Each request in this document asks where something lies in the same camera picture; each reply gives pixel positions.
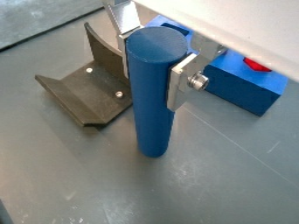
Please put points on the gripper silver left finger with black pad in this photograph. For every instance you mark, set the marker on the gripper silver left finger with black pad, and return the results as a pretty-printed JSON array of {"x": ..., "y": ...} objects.
[{"x": 123, "y": 16}]

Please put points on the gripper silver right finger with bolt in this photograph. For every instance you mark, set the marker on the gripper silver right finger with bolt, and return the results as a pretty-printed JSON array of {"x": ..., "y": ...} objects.
[{"x": 186, "y": 76}]

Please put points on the dark blue round cylinder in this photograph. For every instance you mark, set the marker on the dark blue round cylinder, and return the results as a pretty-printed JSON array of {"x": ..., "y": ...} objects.
[{"x": 154, "y": 49}]

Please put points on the blue shape sorter board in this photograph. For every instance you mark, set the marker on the blue shape sorter board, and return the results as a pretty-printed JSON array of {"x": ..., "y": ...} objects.
[{"x": 250, "y": 89}]

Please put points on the red peg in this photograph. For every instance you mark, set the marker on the red peg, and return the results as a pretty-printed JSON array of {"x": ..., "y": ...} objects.
[{"x": 255, "y": 66}]

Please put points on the black curved cradle holder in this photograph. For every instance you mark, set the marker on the black curved cradle holder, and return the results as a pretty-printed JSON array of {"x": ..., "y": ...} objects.
[{"x": 94, "y": 93}]

